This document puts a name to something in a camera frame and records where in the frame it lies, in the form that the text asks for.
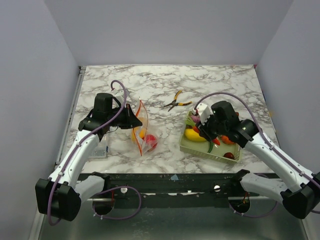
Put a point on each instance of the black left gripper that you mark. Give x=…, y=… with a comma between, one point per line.
x=132, y=120

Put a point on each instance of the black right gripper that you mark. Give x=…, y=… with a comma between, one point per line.
x=208, y=127

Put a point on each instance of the green perforated plastic basket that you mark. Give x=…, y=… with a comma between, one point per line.
x=190, y=142

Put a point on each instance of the yellow toy bell pepper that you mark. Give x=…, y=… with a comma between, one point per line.
x=141, y=130

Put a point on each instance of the clear zip bag orange zipper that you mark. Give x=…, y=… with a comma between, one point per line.
x=141, y=111

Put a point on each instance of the red toy apple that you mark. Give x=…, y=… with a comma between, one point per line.
x=151, y=141

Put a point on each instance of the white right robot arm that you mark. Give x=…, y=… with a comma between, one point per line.
x=298, y=189

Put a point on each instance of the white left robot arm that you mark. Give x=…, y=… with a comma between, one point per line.
x=61, y=195

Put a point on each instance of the orange toy fruit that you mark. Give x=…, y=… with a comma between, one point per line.
x=226, y=140

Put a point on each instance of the orange toy carrot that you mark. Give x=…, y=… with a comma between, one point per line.
x=216, y=142

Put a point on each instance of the green toy chili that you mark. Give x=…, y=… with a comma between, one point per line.
x=211, y=145

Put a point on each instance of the purple toy onion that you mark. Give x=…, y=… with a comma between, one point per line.
x=192, y=120

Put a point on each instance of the dark red toy fruit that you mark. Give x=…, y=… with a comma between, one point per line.
x=229, y=155

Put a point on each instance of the yellow toy mango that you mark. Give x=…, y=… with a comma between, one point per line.
x=192, y=135

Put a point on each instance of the clear plastic box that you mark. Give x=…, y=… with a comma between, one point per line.
x=100, y=151

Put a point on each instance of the yellow black needle-nose pliers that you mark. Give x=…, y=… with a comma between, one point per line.
x=175, y=103

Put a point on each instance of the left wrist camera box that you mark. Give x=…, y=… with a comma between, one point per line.
x=120, y=95

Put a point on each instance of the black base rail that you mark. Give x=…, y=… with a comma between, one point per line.
x=171, y=190

